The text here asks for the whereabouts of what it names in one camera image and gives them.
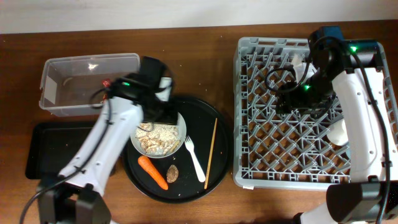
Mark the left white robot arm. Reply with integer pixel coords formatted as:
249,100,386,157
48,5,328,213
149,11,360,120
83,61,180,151
32,57,178,223

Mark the round black tray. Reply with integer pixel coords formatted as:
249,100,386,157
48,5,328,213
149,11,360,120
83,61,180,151
123,96,233,203

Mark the orange carrot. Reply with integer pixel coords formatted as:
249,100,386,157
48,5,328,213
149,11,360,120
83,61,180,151
137,156,169,190

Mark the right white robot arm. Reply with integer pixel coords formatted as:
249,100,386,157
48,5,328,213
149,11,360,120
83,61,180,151
275,26,397,223

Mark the white plastic fork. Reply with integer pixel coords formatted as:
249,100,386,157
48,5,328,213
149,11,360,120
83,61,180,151
184,136,205,182

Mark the white paper cup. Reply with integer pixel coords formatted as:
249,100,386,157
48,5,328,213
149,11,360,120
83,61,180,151
326,119,348,146

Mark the brown walnut shell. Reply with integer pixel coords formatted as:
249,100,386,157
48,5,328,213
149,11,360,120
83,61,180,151
167,164,179,184

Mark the grey plate with rice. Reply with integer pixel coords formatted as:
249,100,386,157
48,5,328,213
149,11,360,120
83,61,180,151
130,113,187,159

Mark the red snack wrapper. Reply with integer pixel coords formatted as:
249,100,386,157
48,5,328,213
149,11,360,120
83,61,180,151
102,78,111,101

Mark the black rectangular tray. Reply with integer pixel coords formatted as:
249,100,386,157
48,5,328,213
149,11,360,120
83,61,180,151
25,121,95,179

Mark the wooden chopstick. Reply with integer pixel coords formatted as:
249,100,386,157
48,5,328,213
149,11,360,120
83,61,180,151
204,118,218,190

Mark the grey dishwasher rack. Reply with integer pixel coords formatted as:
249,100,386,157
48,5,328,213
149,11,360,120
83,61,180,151
233,37,397,190

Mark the clear plastic bin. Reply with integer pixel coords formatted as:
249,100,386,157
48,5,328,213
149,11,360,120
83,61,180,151
39,53,140,117

